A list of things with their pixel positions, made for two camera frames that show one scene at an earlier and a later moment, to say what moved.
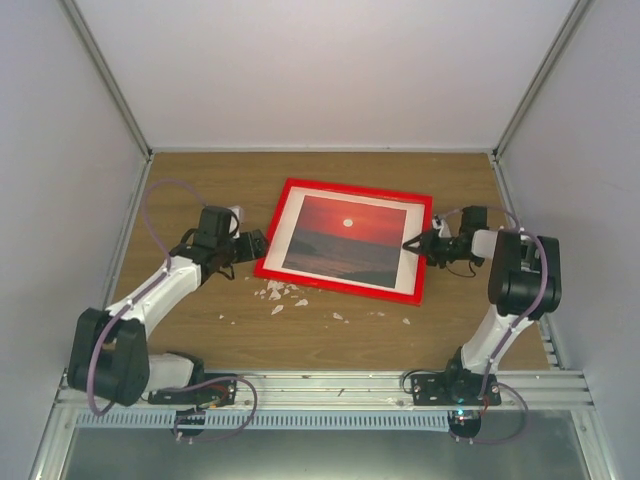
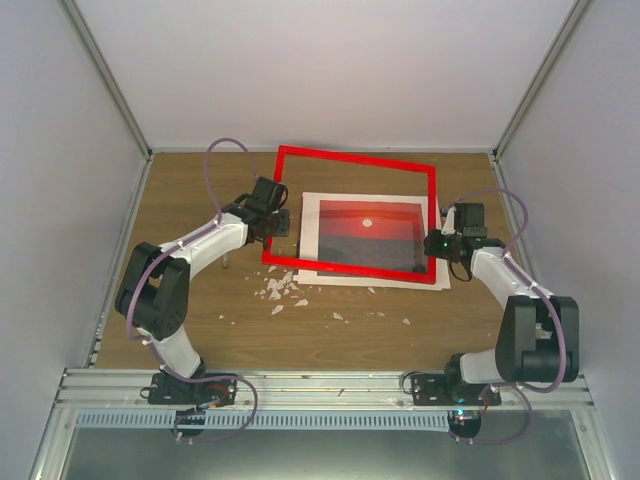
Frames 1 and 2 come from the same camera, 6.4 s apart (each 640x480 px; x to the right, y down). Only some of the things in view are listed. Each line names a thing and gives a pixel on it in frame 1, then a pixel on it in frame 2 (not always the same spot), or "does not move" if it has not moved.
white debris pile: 274,295 does not move
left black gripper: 253,248 -> 283,228
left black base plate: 218,392 does not move
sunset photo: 347,240 does not move
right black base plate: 459,389 does not move
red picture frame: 417,298 -> 352,269
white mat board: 408,261 -> 309,235
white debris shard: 338,316 does not move
